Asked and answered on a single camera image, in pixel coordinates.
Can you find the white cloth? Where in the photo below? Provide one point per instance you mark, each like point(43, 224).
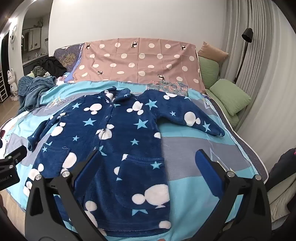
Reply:
point(282, 206)

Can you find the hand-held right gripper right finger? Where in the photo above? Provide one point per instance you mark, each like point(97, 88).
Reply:
point(207, 170)

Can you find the black floor lamp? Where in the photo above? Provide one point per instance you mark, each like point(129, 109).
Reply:
point(247, 34)

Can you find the wall mirror cabinet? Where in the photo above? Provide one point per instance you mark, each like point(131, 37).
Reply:
point(31, 39)

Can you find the grey curtain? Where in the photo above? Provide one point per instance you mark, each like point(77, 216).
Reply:
point(266, 69)

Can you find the pink polka-dot cloth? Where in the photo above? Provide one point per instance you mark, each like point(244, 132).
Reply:
point(138, 64)

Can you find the white bear wall clock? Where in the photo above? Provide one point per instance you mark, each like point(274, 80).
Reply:
point(13, 36)

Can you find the teal and grey bed sheet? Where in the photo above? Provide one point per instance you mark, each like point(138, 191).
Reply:
point(185, 148)

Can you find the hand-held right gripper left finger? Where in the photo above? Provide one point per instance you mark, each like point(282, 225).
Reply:
point(86, 172)

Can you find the black clothes pile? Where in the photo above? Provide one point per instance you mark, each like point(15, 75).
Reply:
point(52, 64)

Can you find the floral patterned cloth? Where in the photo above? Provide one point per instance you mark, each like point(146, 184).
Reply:
point(175, 89)

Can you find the dark green cloth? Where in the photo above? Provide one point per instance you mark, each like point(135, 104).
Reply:
point(39, 70)

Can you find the blue fleece jacket white print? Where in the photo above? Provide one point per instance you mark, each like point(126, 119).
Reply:
point(129, 129)

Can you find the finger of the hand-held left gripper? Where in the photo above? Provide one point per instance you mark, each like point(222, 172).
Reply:
point(16, 155)

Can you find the green plant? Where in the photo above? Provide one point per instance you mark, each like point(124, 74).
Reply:
point(38, 23)

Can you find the green pillow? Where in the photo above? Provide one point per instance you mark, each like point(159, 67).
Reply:
point(229, 95)
point(208, 71)
point(233, 120)

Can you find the white cat figurine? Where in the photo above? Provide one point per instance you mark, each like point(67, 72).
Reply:
point(11, 81)

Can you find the tan pillow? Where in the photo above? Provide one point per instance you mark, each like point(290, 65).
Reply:
point(212, 52)

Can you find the white rack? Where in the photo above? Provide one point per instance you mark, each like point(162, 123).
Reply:
point(2, 85)

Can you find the blue-grey fleece blanket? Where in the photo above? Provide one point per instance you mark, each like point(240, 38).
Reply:
point(32, 90)

